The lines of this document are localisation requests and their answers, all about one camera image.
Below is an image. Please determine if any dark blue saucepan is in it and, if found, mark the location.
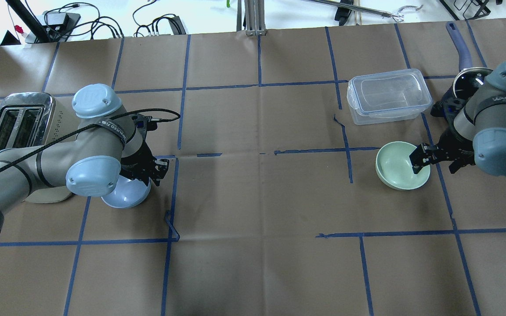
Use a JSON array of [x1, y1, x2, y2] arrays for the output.
[[442, 22, 492, 100]]

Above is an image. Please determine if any black power adapter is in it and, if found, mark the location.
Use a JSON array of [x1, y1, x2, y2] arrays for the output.
[[38, 11, 81, 33]]

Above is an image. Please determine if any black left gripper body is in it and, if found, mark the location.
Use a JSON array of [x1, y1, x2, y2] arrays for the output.
[[120, 113, 169, 186]]

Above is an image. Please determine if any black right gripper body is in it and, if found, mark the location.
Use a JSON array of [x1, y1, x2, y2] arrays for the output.
[[433, 132, 476, 174]]

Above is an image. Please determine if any blue bowl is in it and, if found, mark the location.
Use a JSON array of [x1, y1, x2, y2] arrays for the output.
[[101, 175, 151, 209]]

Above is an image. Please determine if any cream chrome toaster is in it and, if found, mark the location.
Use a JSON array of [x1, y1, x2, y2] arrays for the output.
[[0, 92, 79, 205]]

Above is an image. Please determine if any green bowl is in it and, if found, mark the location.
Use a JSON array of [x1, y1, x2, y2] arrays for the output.
[[374, 141, 430, 190]]

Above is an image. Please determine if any aluminium frame post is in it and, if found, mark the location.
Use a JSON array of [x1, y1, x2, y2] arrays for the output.
[[236, 0, 267, 36]]

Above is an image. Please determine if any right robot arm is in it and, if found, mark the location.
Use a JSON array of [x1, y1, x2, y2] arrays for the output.
[[409, 61, 506, 176]]

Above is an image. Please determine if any clear plastic food container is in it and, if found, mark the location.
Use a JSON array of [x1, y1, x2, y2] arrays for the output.
[[346, 68, 433, 126]]

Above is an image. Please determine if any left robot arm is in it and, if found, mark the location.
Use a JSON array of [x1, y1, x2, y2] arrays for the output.
[[0, 83, 170, 234]]

